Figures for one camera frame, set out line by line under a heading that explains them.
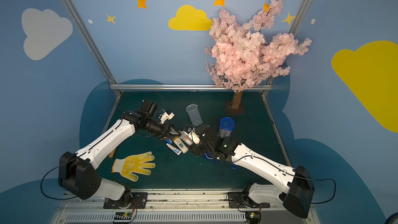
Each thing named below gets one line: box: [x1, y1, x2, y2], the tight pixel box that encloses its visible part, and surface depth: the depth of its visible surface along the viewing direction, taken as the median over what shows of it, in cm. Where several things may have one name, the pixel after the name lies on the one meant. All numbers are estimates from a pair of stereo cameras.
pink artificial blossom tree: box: [204, 0, 312, 109], surface depth 73 cm
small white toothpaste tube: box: [165, 143, 182, 156], surface depth 92 cm
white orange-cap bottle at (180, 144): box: [172, 136, 190, 154], surface depth 93 cm
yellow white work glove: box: [111, 151, 156, 182], surface depth 86 cm
